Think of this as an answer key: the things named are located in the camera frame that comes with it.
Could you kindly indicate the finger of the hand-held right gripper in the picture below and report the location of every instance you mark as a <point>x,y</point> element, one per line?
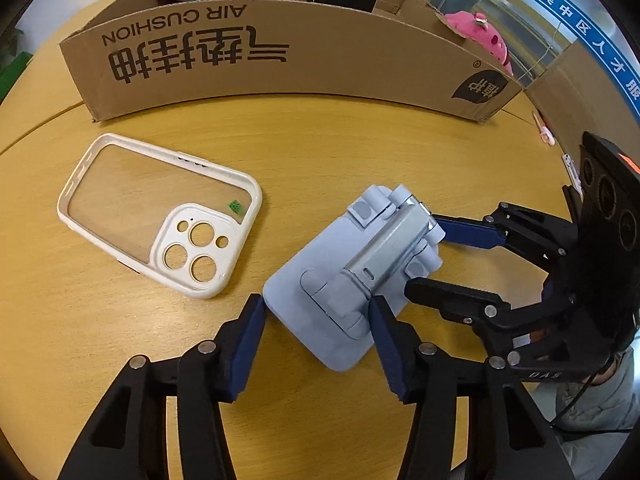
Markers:
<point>450,297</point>
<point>465,235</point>

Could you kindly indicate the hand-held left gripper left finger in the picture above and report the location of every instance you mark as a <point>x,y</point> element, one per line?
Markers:
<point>250,341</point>

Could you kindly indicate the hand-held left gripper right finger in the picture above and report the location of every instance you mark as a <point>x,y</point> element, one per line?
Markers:
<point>387,346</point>

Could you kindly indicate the light blue folding phone stand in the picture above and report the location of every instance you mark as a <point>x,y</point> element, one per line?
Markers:
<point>310,280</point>

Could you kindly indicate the brown cardboard box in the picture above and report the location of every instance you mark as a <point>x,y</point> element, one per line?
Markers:
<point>300,50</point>

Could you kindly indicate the person's right forearm grey sleeve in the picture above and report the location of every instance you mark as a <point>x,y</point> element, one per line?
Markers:
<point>600,402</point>

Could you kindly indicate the pink pen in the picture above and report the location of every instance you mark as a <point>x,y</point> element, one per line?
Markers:
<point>542,130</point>

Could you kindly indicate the white clear phone case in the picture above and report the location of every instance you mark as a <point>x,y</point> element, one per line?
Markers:
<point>164,234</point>

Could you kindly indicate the brown cardboard panel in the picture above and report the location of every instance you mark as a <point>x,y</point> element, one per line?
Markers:
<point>575,100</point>

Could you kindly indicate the pink plush toy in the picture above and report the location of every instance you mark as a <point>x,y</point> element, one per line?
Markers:
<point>480,35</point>

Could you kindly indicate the blue band with white print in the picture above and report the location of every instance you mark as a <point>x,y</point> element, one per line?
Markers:
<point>575,10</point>

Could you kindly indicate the green object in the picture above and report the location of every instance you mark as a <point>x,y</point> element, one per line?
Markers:
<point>17,62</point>

